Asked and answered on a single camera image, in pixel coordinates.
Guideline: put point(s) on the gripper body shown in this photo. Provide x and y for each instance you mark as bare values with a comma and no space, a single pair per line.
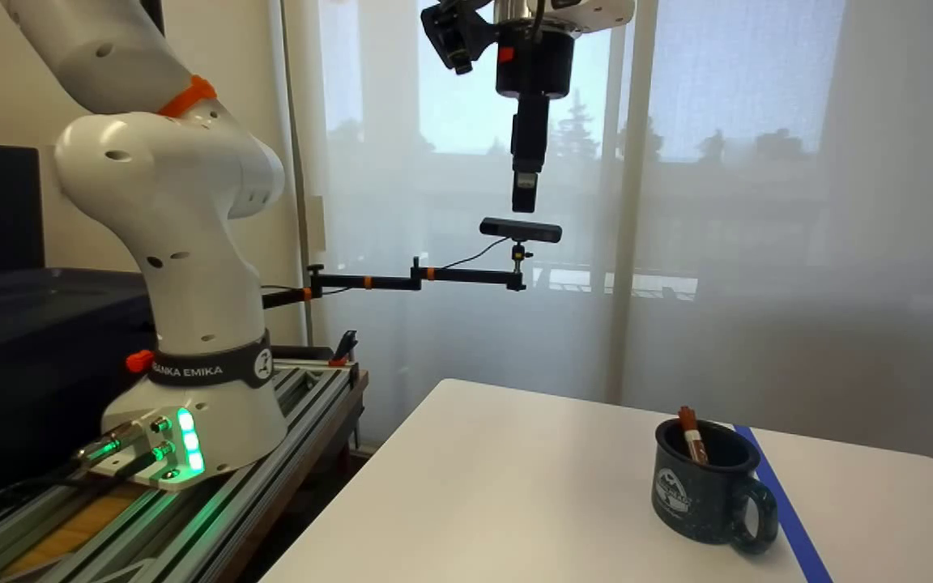
534,69

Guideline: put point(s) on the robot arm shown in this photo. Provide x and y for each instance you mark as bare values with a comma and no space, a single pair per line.
183,210

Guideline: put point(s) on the brown marker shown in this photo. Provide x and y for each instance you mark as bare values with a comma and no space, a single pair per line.
693,441

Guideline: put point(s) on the white sheer curtain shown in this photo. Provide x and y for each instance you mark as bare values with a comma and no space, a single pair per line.
758,243

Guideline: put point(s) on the black clamp with red tip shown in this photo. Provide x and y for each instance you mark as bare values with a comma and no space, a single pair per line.
342,348

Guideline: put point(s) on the dark speckled mug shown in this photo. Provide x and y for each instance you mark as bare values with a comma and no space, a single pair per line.
697,502

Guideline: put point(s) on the blue tape strip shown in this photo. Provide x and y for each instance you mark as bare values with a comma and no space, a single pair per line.
790,518

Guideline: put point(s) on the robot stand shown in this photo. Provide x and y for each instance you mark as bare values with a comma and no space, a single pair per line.
191,526

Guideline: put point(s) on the large black box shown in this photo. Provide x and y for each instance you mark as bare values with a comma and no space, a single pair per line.
29,380

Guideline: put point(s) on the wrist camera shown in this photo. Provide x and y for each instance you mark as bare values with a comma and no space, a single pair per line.
450,28

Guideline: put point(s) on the camera on mount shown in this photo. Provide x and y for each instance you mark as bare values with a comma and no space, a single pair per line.
519,230

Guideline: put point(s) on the white wall plate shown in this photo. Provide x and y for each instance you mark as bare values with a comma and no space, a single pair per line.
317,223

